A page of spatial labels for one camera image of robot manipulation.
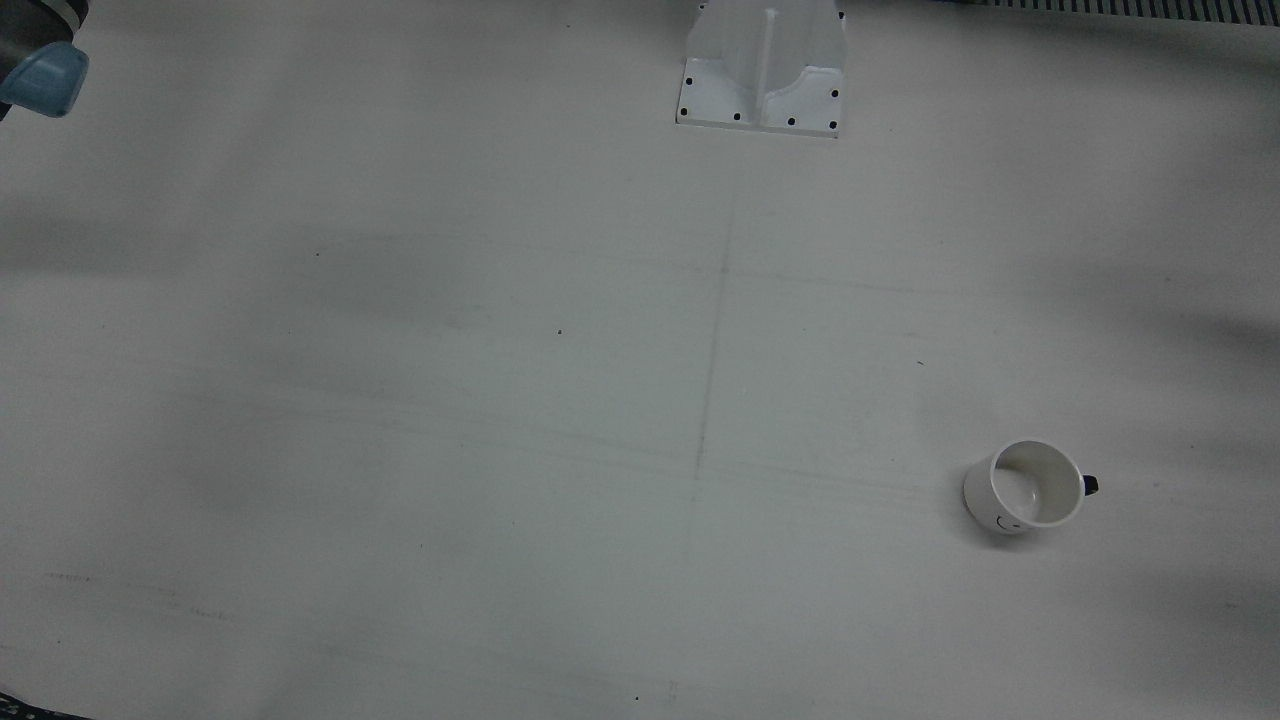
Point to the white metal mounting bracket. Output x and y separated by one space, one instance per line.
760 70

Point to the ribbed vent grille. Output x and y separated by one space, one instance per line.
1130 8

